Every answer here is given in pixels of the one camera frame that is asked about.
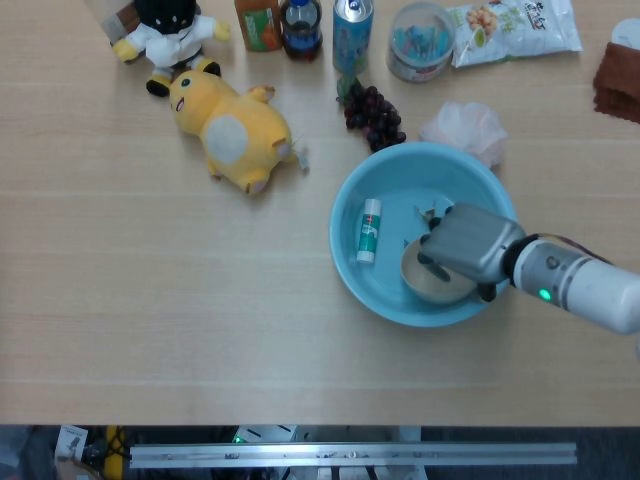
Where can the pink mesh bath loofah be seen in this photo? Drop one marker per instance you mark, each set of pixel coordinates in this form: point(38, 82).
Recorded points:
point(465, 130)

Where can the cola bottle blue label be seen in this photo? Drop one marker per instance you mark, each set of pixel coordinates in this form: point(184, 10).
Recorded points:
point(301, 30)

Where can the light blue plastic basin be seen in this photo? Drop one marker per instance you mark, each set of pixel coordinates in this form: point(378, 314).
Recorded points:
point(390, 295)

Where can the clear jar of blue clips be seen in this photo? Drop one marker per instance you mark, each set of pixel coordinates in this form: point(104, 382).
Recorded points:
point(420, 45)

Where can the white green snack bag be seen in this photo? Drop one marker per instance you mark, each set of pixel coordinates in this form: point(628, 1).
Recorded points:
point(520, 30)

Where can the small brown white box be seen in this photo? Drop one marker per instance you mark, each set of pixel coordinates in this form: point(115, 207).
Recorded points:
point(120, 22)

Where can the aluminium rail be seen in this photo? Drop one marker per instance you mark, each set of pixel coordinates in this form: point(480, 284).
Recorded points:
point(350, 455)

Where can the white round disc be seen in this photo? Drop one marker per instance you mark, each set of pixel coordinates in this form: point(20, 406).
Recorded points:
point(627, 32)

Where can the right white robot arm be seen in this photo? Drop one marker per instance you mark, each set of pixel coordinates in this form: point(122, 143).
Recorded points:
point(590, 285)

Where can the black plush doll white coat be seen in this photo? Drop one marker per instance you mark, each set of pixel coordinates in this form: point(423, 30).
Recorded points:
point(170, 42)

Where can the purple grape bunch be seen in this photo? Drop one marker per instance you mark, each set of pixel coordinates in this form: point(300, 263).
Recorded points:
point(375, 117)

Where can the yellow plush toy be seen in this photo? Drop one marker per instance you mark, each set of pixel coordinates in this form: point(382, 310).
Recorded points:
point(235, 135)

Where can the small white green tube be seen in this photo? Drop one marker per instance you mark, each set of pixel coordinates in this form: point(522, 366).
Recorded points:
point(369, 235)

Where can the orange juice bottle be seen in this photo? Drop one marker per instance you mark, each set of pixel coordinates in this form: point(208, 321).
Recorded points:
point(257, 25)

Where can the folded brown cloth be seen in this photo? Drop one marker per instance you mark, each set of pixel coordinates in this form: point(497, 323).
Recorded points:
point(620, 85)

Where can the yellow pole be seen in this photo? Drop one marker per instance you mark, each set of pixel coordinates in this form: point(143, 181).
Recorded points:
point(114, 450)

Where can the tall blue drink can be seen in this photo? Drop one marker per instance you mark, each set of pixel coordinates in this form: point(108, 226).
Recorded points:
point(352, 40)

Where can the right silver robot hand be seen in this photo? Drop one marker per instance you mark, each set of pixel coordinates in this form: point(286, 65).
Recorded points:
point(475, 240)

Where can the white paper card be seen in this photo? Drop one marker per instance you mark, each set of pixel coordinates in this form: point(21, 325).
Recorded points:
point(70, 442)

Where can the small pale trinket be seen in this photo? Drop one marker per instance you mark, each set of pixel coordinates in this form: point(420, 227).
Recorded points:
point(427, 212)

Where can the beige bowl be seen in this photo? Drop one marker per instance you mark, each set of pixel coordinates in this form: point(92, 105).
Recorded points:
point(425, 285)

